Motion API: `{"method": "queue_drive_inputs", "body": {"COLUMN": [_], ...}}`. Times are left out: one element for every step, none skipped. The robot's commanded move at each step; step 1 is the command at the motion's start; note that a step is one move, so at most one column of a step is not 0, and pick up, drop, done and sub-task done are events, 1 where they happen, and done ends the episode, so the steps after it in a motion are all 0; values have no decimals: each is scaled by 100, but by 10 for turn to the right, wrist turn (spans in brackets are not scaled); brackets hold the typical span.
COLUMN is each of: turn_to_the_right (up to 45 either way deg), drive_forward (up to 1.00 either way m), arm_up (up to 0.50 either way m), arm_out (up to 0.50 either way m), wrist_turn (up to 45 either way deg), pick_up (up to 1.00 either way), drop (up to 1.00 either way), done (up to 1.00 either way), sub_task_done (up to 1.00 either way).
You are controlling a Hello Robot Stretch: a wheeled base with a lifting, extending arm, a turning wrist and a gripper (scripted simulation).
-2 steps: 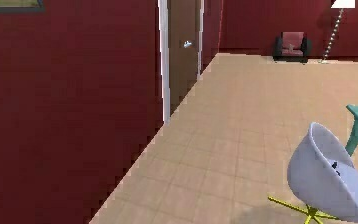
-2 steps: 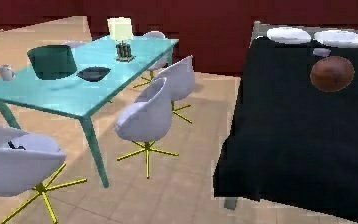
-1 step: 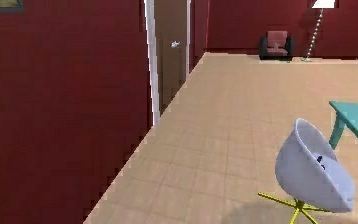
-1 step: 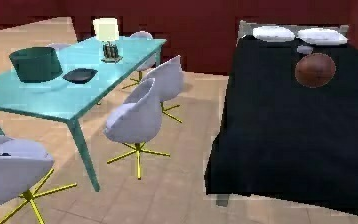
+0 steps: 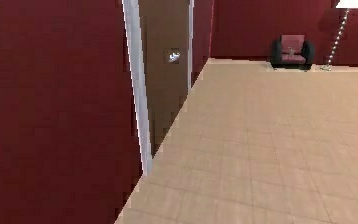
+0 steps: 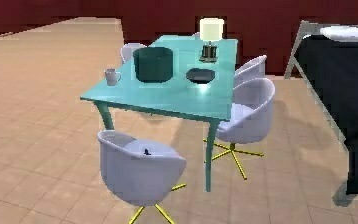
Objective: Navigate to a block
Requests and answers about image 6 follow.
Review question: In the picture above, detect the turquoise dining table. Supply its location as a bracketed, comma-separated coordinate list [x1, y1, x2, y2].
[79, 34, 239, 193]

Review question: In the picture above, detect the black bowl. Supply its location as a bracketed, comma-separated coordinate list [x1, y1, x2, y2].
[185, 67, 217, 85]

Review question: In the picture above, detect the dark green cooking pot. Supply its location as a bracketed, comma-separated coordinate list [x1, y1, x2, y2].
[132, 46, 174, 84]

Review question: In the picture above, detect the lilac shell swivel chair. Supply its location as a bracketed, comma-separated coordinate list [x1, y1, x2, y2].
[202, 78, 277, 181]
[234, 54, 268, 88]
[97, 129, 188, 224]
[120, 42, 148, 65]

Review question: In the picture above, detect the lilac mug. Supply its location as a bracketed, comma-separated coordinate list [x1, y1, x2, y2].
[103, 68, 123, 87]

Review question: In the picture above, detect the table lamp with cream shade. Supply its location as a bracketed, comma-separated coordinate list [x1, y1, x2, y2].
[199, 17, 226, 64]

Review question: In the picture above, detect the bed with black cover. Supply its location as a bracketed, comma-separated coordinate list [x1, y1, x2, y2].
[284, 20, 358, 208]

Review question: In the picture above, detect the white pillow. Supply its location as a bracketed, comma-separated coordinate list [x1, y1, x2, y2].
[319, 25, 358, 43]

